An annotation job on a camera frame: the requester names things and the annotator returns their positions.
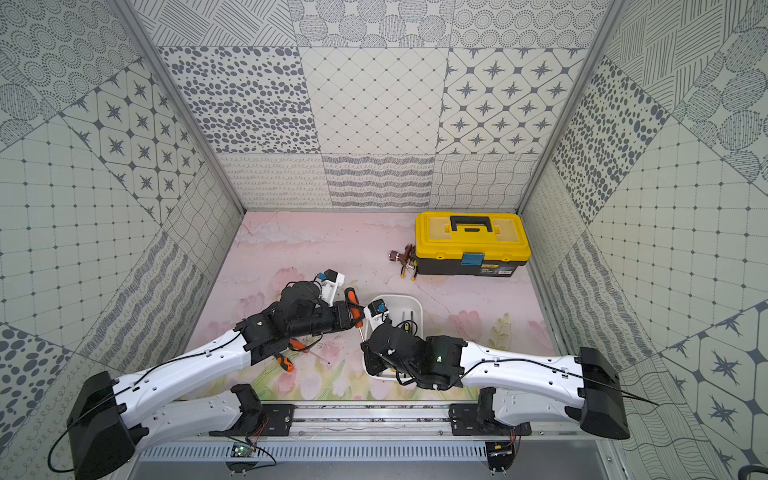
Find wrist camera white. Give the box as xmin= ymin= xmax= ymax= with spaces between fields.
xmin=366 ymin=299 xmax=389 ymax=322
xmin=317 ymin=269 xmax=345 ymax=306

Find large orange black screwdriver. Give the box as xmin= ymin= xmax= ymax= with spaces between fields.
xmin=344 ymin=287 xmax=365 ymax=319

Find medium orange black screwdriver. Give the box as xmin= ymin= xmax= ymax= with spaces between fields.
xmin=289 ymin=338 xmax=330 ymax=365

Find yellow black toolbox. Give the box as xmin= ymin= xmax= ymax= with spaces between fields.
xmin=413 ymin=212 xmax=532 ymax=278

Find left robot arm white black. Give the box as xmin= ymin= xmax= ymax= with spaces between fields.
xmin=64 ymin=271 xmax=365 ymax=479

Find yellow handled pliers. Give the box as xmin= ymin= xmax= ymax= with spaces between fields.
xmin=397 ymin=244 xmax=418 ymax=281

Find white slotted cable duct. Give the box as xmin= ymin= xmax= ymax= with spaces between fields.
xmin=139 ymin=440 xmax=486 ymax=463

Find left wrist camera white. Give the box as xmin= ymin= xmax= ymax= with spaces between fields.
xmin=317 ymin=269 xmax=345 ymax=306

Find right circuit board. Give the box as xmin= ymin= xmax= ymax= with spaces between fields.
xmin=485 ymin=442 xmax=517 ymax=475

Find small orange black screwdriver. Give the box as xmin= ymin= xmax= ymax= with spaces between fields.
xmin=274 ymin=354 xmax=294 ymax=373

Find left circuit board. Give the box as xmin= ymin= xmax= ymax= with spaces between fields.
xmin=225 ymin=443 xmax=258 ymax=475

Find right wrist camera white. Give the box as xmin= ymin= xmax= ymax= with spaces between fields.
xmin=366 ymin=299 xmax=389 ymax=322

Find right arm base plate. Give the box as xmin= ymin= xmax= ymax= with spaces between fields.
xmin=448 ymin=403 xmax=532 ymax=437

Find white plastic storage box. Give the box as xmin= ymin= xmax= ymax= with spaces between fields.
xmin=359 ymin=292 xmax=426 ymax=382

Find aluminium rail frame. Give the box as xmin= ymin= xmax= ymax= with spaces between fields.
xmin=125 ymin=399 xmax=601 ymax=443

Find circuit board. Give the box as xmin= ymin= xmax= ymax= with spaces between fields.
xmin=225 ymin=443 xmax=258 ymax=475
xmin=485 ymin=442 xmax=517 ymax=475

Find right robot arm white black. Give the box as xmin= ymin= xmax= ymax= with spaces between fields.
xmin=361 ymin=321 xmax=630 ymax=440

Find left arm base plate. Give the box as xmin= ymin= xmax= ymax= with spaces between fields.
xmin=209 ymin=403 xmax=296 ymax=438

